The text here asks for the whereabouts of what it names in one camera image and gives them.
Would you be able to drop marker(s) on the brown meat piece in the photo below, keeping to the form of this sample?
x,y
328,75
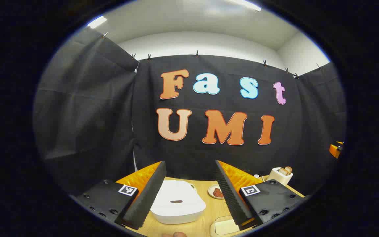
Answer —
x,y
218,193

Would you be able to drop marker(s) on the cream rice box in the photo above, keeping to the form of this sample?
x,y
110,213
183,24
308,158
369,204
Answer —
x,y
224,227

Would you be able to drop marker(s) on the white round plate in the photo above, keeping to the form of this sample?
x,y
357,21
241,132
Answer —
x,y
211,192

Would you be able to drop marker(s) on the white rice cooker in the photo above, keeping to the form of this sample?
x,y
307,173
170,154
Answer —
x,y
176,212

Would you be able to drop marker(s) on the white toaster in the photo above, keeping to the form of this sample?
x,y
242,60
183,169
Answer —
x,y
276,177

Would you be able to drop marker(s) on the ceiling light panel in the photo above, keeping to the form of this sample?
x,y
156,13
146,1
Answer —
x,y
97,22

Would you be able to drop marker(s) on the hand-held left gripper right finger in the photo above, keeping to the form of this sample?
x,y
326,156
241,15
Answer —
x,y
232,200

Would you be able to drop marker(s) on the black backdrop cloth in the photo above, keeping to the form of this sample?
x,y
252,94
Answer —
x,y
94,108

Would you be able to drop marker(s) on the toasted bread slice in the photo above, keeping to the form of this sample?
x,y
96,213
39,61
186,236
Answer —
x,y
289,169
283,171

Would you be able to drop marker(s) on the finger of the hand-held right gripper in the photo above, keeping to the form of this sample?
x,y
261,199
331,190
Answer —
x,y
334,150

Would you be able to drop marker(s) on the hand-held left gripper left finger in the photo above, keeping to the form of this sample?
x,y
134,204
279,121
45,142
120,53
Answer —
x,y
146,197

